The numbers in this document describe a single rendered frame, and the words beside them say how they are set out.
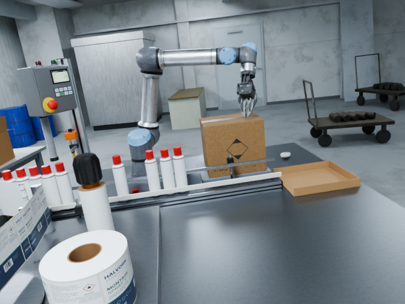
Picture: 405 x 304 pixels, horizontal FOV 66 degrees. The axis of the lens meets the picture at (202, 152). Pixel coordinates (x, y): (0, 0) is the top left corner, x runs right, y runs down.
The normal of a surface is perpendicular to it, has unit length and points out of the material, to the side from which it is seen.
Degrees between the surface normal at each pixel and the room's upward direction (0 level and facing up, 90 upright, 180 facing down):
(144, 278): 0
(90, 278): 90
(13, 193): 90
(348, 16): 79
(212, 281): 0
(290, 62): 90
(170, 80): 90
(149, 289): 0
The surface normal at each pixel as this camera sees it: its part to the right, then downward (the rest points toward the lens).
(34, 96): -0.46, 0.30
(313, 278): -0.11, -0.95
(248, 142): 0.10, 0.28
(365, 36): -0.08, 0.11
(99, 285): 0.53, 0.18
